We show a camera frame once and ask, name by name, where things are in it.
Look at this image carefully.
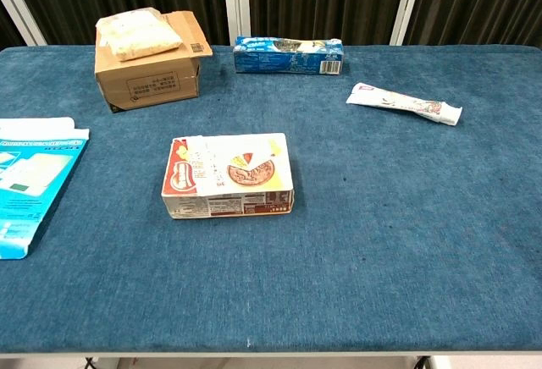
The red and yellow biscuit box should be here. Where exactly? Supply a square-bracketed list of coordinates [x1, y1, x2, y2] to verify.
[161, 132, 295, 220]

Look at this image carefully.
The blue cookie box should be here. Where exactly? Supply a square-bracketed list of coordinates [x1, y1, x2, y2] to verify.
[233, 36, 345, 76]

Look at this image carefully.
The brown cardboard box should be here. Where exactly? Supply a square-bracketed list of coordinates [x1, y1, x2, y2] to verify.
[93, 9, 213, 113]

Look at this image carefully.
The blue table cloth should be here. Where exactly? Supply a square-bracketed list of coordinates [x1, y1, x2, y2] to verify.
[0, 44, 542, 354]

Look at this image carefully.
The white toothpaste tube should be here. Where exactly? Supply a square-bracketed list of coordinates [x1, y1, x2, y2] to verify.
[346, 82, 463, 127]

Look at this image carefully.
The beige snack packet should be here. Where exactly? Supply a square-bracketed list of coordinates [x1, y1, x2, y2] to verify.
[95, 7, 184, 63]

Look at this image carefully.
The flattened light blue carton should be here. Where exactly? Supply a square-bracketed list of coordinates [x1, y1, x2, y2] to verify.
[0, 117, 91, 261]

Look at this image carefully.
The white frame post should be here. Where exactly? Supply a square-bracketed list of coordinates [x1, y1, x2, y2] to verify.
[0, 0, 47, 47]
[221, 0, 252, 47]
[389, 0, 427, 47]

